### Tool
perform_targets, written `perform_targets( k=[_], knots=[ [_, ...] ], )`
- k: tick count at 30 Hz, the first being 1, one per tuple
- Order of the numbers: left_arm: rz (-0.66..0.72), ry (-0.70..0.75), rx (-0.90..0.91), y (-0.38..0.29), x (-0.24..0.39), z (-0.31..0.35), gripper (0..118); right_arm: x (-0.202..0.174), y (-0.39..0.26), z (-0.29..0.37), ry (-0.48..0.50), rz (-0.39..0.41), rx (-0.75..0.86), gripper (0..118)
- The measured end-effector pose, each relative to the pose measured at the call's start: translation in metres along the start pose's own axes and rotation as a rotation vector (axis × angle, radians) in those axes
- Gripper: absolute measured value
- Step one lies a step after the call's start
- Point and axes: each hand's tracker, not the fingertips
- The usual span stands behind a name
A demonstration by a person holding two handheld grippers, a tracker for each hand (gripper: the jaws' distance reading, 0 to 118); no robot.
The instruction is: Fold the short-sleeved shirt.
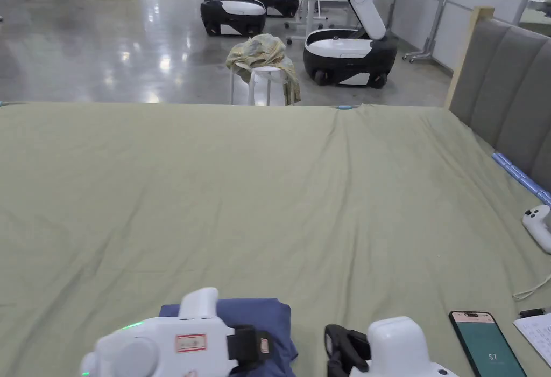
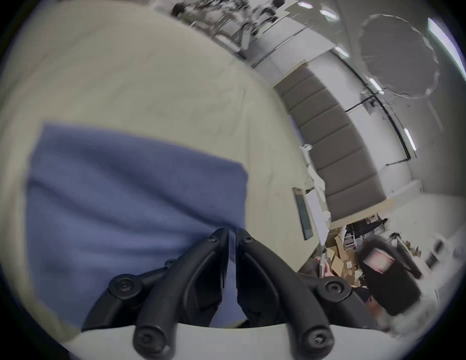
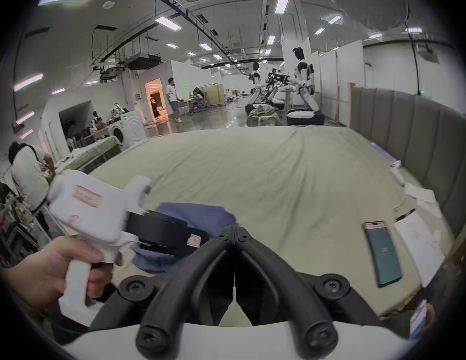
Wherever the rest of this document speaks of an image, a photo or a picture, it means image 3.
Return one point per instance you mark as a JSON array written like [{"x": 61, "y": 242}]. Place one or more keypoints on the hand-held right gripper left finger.
[{"x": 203, "y": 272}]

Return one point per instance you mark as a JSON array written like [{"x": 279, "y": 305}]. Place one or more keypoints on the table with pale cloth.
[{"x": 94, "y": 154}]

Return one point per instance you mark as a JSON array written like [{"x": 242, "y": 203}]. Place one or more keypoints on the pile of pale green cloth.
[{"x": 263, "y": 114}]

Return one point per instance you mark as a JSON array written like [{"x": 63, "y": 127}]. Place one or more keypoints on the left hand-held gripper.
[{"x": 92, "y": 210}]

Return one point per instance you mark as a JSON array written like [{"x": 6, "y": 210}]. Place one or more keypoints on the white paper sheet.
[{"x": 420, "y": 246}]

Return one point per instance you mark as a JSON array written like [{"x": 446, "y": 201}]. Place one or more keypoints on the white humanoid robot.
[
  {"x": 302, "y": 84},
  {"x": 255, "y": 88}
]

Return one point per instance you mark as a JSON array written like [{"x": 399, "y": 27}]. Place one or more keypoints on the teal phone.
[{"x": 383, "y": 255}]

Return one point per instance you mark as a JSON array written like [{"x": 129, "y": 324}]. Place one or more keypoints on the dark blue shirt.
[{"x": 195, "y": 216}]

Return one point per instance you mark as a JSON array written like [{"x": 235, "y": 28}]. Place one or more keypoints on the bed with pale green sheet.
[{"x": 278, "y": 171}]

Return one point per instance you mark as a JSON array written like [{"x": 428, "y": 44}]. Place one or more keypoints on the white washing machine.
[{"x": 129, "y": 129}]

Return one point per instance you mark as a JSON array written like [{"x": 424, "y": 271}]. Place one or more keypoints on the grey padded headboard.
[{"x": 424, "y": 133}]

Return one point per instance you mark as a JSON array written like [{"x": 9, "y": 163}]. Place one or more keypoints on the person's left hand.
[{"x": 37, "y": 272}]

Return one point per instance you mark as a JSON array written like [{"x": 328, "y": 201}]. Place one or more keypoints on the small white adapter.
[{"x": 396, "y": 164}]

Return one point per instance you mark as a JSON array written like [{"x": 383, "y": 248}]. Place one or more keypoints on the crumpled white paper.
[{"x": 424, "y": 197}]

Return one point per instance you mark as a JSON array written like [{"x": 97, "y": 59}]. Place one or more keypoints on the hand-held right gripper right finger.
[{"x": 272, "y": 272}]

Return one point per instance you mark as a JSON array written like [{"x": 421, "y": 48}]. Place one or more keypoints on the card with red label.
[{"x": 420, "y": 319}]

